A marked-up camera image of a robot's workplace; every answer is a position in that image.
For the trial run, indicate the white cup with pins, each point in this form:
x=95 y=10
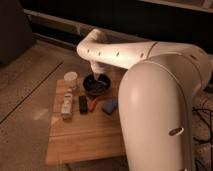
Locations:
x=71 y=79

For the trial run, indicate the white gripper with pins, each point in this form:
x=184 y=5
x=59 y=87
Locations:
x=97 y=68

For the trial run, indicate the black rectangular block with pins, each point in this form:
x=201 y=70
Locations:
x=83 y=107

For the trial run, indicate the blue sponge block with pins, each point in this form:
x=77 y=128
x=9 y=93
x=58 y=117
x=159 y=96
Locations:
x=110 y=105

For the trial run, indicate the wooden board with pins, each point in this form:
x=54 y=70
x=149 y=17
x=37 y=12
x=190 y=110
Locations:
x=90 y=136

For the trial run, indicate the black bowl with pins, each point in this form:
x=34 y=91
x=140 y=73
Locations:
x=96 y=87

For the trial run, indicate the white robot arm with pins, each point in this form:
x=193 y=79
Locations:
x=155 y=97

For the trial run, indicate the orange carrot toy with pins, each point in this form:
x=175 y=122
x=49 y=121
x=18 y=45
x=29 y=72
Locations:
x=94 y=102

